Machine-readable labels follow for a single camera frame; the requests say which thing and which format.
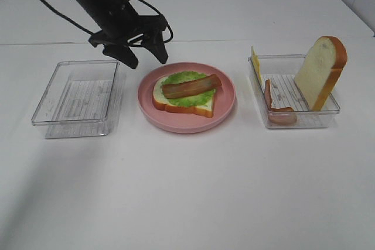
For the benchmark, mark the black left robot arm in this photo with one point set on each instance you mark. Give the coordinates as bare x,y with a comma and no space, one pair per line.
122,28

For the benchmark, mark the bacon strip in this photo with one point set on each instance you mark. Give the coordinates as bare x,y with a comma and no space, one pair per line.
280,116
190,88

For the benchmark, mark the green lettuce leaf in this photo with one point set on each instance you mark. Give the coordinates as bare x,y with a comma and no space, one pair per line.
203,100

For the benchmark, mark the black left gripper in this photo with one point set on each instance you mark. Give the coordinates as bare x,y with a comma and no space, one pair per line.
122,27

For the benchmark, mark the pink round plate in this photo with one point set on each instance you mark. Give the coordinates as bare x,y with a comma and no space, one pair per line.
224,100

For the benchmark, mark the right clear plastic container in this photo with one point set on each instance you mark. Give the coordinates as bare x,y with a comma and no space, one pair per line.
281,70

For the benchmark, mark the clear plastic container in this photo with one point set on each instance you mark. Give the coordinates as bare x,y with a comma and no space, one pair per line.
281,70
82,99

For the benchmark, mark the yellow cheese slice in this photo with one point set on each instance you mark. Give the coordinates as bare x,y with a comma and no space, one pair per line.
256,65

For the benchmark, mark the left clear plastic container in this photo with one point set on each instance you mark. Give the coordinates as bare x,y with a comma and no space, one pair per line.
82,99

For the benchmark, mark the bread slice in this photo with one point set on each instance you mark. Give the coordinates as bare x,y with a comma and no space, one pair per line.
163,104
321,69

